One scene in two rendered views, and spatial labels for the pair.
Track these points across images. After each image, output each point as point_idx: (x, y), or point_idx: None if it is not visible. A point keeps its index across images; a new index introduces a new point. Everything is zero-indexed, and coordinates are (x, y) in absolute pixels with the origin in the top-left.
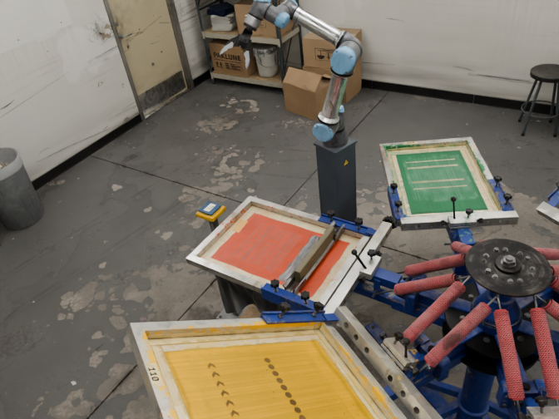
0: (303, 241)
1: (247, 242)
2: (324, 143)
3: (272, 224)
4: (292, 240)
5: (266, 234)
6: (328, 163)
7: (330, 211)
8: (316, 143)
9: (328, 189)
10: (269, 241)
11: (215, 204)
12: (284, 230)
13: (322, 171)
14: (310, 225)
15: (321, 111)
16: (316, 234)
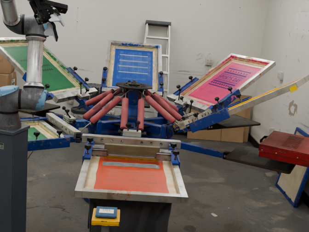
0: (113, 167)
1: (135, 185)
2: (18, 125)
3: (102, 180)
4: (116, 170)
5: (118, 180)
6: (22, 144)
7: (87, 145)
8: (14, 131)
9: (20, 178)
10: (125, 177)
11: (100, 209)
12: (106, 175)
13: (16, 162)
14: (91, 167)
15: (33, 83)
16: (101, 164)
